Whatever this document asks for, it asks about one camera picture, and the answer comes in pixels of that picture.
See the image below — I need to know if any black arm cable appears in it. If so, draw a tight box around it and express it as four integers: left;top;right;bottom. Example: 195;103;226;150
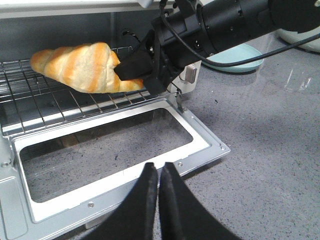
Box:
159;0;320;68

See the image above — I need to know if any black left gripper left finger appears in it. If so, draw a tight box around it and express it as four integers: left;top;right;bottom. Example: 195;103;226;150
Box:
84;162;158;240

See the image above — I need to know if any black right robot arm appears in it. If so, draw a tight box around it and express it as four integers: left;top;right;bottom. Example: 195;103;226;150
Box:
115;0;320;94

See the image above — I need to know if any metal wire oven rack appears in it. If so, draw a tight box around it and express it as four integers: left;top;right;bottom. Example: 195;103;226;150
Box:
0;46;161;135

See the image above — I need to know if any silver glass oven door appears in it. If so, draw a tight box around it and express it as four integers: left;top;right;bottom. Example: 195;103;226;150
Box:
14;98;230;229

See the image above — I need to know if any lower oven timer knob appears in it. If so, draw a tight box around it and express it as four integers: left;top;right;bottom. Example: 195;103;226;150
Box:
178;64;198;84

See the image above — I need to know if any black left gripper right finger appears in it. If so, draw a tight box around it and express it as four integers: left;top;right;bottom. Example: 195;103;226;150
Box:
158;162;239;240

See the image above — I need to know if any golden croissant bread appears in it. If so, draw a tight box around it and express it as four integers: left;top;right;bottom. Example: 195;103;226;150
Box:
30;42;144;94

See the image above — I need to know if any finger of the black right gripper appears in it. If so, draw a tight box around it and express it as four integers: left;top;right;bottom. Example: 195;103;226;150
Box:
114;30;157;81

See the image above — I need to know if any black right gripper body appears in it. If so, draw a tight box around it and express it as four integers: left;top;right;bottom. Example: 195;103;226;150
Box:
144;14;213;95

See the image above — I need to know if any white toaster oven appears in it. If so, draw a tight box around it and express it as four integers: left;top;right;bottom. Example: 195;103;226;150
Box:
0;0;203;240

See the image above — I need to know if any light teal plate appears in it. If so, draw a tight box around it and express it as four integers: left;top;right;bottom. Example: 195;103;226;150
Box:
202;43;264;74

